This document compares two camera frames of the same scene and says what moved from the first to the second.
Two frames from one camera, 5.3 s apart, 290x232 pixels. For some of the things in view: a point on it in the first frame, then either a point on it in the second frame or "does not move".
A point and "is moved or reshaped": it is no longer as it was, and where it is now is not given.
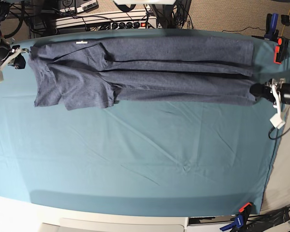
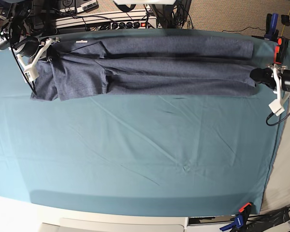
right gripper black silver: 277,92 to 264,75
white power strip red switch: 150,23 does not move
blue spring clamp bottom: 238,222 does not move
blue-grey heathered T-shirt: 79,74 is moved or reshaped
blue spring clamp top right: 272,33 does not move
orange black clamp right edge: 281,50 does not move
